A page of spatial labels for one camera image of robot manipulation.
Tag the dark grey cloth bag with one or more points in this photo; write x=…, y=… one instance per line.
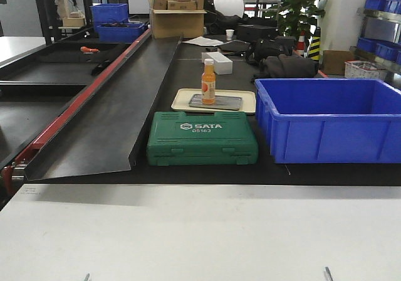
x=284, y=66

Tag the small grey metal tray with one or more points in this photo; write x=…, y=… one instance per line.
x=221, y=102

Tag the orange handled tool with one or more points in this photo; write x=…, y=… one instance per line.
x=85, y=49

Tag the black yellow striped post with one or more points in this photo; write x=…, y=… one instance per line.
x=314, y=49

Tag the white paper cup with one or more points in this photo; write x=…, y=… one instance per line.
x=229, y=34

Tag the large blue plastic bin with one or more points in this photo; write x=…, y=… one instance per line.
x=329, y=120

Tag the white patterned basket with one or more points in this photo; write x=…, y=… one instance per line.
x=364, y=69

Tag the stacked blue bin behind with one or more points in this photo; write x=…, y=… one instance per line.
x=110, y=13

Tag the large cardboard box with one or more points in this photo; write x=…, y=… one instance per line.
x=171, y=23

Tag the green SATA tool case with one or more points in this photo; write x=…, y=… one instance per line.
x=221, y=138

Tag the green potted plant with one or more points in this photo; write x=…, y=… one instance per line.
x=295, y=16

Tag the white rectangular box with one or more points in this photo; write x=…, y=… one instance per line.
x=222, y=64

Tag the red rail bar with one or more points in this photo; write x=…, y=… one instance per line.
x=48, y=107

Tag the blue bin on left table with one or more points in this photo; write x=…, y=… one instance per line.
x=120, y=32

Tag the beige plastic tray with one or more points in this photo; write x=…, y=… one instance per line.
x=182, y=100

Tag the black metal ramp sheet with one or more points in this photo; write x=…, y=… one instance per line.
x=106, y=132

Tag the orange juice bottle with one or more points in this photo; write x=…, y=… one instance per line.
x=208, y=82

